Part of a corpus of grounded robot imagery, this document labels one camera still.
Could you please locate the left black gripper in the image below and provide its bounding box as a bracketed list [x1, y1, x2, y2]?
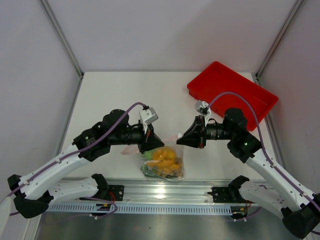
[109, 121, 165, 154]

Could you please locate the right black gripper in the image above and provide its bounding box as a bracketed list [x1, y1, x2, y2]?
[176, 115, 234, 150]

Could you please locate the green vegetable toy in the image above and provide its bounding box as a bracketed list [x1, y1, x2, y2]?
[142, 150, 154, 161]

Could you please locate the yellow ginger toy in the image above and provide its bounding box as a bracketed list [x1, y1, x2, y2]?
[144, 146, 183, 179]

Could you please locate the clear pink zip top bag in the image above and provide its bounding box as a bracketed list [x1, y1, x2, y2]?
[121, 133, 185, 181]

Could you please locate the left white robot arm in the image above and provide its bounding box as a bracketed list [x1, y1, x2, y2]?
[7, 107, 165, 219]

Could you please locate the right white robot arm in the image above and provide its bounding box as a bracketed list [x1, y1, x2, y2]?
[176, 108, 320, 239]

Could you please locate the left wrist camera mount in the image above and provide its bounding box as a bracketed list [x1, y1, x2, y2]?
[139, 106, 159, 134]

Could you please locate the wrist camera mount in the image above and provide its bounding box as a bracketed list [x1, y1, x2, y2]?
[195, 100, 212, 127]
[139, 106, 159, 134]

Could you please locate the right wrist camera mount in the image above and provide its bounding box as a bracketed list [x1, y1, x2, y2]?
[195, 100, 212, 127]

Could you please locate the aluminium frame rail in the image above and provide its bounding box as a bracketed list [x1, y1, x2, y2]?
[106, 178, 231, 205]

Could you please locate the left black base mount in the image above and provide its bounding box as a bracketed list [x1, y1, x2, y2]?
[89, 173, 125, 202]

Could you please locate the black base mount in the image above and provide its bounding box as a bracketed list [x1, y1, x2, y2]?
[207, 175, 250, 204]
[89, 173, 125, 202]

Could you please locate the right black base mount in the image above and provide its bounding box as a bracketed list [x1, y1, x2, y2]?
[207, 175, 250, 204]

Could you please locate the white slotted cable duct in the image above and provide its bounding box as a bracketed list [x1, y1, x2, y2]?
[47, 202, 233, 216]

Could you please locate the right corner aluminium post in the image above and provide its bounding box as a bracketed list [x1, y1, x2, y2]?
[254, 0, 307, 84]

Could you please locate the corner aluminium post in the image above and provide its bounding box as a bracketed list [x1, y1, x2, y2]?
[254, 0, 307, 84]
[37, 0, 84, 78]

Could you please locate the left corner aluminium post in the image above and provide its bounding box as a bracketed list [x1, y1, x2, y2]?
[37, 0, 84, 78]

